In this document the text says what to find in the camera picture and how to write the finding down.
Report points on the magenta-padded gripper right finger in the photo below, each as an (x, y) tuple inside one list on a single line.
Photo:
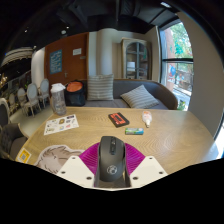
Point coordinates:
[(146, 170)]

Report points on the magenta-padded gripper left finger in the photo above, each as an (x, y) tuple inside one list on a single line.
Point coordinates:
[(74, 168)]

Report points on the black computer mouse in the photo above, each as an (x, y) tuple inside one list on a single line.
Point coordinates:
[(112, 158)]

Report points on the small green packet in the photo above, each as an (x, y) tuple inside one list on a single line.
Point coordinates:
[(134, 131)]

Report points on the white sticker sheet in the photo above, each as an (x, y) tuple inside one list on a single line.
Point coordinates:
[(61, 124)]

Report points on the yellow square card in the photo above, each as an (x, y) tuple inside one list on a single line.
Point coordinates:
[(23, 155)]

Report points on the black and red box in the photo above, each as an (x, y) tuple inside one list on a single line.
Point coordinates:
[(118, 119)]

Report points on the clear plastic shaker bottle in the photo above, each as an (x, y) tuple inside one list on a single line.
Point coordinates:
[(58, 100)]

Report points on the flat striped cushion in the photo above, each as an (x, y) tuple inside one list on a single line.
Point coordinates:
[(140, 97)]

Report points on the black bag with orange top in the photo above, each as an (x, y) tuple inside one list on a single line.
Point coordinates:
[(74, 94)]

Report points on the dark upholstered chair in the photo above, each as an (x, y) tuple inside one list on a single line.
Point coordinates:
[(7, 133)]

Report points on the grey sofa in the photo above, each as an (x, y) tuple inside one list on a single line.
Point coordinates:
[(140, 87)]

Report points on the group of white chairs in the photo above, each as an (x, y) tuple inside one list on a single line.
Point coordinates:
[(32, 95)]

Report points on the square striped cushion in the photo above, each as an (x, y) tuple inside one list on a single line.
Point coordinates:
[(100, 87)]

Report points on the brown wooden door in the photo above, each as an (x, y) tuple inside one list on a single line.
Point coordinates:
[(75, 66)]

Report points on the grey glass-door cabinet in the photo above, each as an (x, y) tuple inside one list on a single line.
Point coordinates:
[(136, 60)]

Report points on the blue wall board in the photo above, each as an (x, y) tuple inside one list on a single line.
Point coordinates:
[(56, 62)]

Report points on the white wall sign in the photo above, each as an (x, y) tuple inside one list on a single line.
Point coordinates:
[(77, 51)]

